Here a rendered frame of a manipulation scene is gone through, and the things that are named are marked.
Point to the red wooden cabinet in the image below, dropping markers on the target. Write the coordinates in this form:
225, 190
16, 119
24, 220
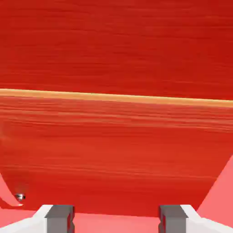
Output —
116, 98

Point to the red wooden cabinet door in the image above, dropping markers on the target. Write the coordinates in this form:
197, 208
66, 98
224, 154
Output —
116, 45
116, 154

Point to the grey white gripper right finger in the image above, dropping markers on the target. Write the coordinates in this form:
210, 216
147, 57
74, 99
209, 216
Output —
173, 222

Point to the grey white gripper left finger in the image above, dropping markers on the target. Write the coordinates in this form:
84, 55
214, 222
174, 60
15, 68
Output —
58, 222

